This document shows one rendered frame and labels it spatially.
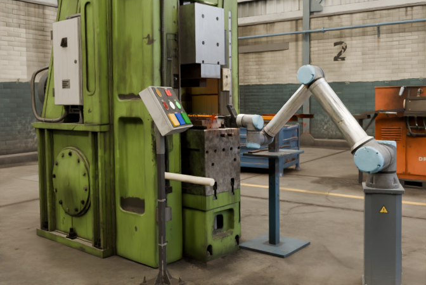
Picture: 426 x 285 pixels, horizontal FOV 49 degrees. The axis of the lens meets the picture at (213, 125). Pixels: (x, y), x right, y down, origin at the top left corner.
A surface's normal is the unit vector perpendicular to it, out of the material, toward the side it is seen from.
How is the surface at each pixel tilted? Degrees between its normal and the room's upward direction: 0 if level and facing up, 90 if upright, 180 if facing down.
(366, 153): 94
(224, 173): 90
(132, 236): 90
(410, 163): 90
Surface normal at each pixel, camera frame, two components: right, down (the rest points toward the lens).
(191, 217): -0.66, 0.04
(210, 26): 0.75, 0.03
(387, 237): -0.26, 0.06
